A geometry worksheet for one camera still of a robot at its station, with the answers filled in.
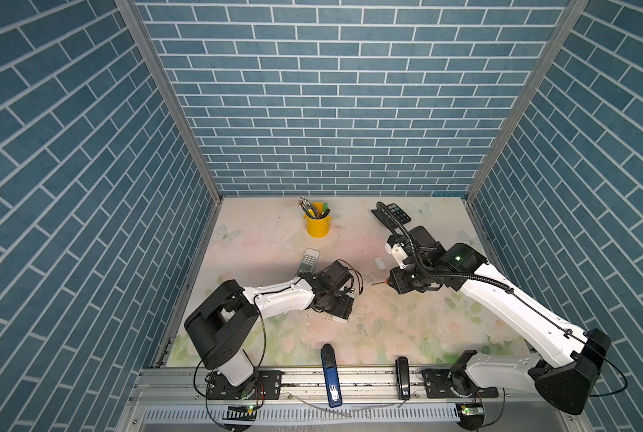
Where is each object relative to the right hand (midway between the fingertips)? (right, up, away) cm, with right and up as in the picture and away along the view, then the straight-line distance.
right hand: (388, 278), depth 74 cm
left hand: (-12, -13, +12) cm, 21 cm away
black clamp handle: (+4, -27, -2) cm, 27 cm away
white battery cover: (+2, 0, +24) cm, 24 cm away
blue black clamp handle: (-16, -27, -2) cm, 31 cm away
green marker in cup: (-19, +21, +28) cm, 40 cm away
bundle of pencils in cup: (-25, +21, +24) cm, 40 cm away
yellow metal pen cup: (-21, +13, +30) cm, 39 cm away
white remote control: (-25, +1, +25) cm, 35 cm away
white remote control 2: (-14, -13, +4) cm, 20 cm away
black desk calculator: (+13, +17, +37) cm, 43 cm away
